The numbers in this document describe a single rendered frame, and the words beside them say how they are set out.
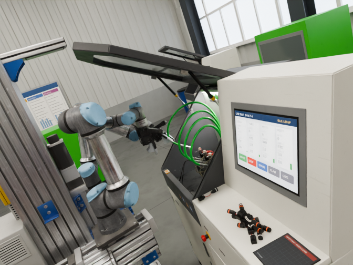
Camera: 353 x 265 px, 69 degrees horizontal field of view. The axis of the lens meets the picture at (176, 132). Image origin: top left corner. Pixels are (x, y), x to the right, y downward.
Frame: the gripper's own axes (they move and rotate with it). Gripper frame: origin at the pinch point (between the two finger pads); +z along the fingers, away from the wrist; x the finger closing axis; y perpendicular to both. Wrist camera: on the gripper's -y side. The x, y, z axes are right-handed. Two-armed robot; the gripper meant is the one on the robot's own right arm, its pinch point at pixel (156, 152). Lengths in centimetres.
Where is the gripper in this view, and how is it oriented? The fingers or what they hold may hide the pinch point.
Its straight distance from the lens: 170.5
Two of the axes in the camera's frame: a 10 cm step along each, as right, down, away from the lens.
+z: 3.3, 9.0, 2.7
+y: -8.9, 3.9, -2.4
